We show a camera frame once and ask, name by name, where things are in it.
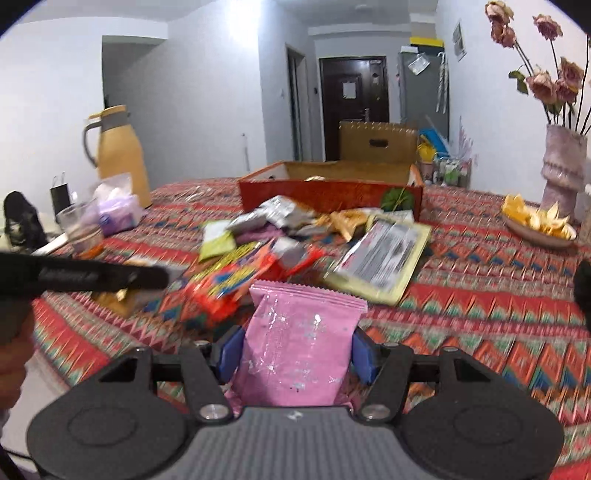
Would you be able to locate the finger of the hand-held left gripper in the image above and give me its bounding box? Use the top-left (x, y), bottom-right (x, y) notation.
top-left (117, 264), bottom-right (170, 292)

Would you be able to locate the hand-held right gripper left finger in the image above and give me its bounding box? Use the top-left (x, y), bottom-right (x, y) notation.
top-left (95, 325), bottom-right (245, 423)

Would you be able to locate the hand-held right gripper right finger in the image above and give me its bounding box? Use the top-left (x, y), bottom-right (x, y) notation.
top-left (351, 327), bottom-right (492, 423)

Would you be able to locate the pink snack packet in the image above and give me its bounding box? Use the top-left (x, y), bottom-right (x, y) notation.
top-left (235, 226), bottom-right (279, 246)
top-left (233, 280), bottom-right (369, 409)

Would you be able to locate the red snack bag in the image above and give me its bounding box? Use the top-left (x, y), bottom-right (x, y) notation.
top-left (180, 237), bottom-right (327, 325)

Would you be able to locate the green white snack packet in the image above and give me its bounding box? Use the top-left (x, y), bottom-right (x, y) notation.
top-left (199, 220), bottom-right (237, 262)

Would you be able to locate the large yellow packet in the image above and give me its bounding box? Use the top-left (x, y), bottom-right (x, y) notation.
top-left (323, 217), bottom-right (433, 306)

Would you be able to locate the silver snack packet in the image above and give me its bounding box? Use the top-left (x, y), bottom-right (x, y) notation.
top-left (228, 196), bottom-right (317, 232)

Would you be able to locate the red cardboard box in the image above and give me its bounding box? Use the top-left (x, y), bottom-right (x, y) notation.
top-left (238, 161), bottom-right (424, 223)

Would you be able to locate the person's left hand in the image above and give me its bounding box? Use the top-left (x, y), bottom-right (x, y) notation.
top-left (0, 342), bottom-right (34, 409)

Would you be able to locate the clear plastic cup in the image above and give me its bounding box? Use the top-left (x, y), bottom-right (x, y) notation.
top-left (56, 203), bottom-right (105, 256)

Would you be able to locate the purple tissue pack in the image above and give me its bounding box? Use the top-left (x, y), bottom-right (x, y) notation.
top-left (90, 173), bottom-right (147, 237)

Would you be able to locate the black paper bag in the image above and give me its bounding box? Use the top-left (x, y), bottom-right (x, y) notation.
top-left (50, 173), bottom-right (73, 219)

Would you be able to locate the yellow thermos jug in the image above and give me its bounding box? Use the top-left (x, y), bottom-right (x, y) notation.
top-left (83, 105), bottom-right (153, 209)

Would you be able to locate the brown cardboard box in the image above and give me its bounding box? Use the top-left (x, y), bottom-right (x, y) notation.
top-left (339, 121), bottom-right (419, 163)

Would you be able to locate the pile of orange peels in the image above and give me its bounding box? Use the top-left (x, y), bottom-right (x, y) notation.
top-left (502, 194), bottom-right (574, 240)

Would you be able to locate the black cloth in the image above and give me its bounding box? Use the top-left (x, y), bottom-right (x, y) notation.
top-left (573, 261), bottom-right (591, 334)

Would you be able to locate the dark entrance door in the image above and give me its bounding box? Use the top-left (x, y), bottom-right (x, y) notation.
top-left (320, 56), bottom-right (389, 162)

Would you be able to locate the grey refrigerator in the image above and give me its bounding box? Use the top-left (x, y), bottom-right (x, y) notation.
top-left (398, 46), bottom-right (450, 140)

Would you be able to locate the pink ceramic vase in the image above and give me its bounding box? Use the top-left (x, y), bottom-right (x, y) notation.
top-left (540, 124), bottom-right (590, 219)

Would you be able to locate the white hanging umbrella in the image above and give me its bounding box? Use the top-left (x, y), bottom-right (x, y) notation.
top-left (436, 52), bottom-right (450, 114)

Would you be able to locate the dried rose bouquet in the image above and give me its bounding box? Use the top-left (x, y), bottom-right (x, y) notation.
top-left (485, 0), bottom-right (591, 128)

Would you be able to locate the wire rack with bottles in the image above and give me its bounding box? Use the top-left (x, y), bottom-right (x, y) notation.
top-left (433, 157), bottom-right (472, 188)

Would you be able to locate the white wall panel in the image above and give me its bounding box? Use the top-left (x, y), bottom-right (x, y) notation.
top-left (452, 21), bottom-right (467, 62)

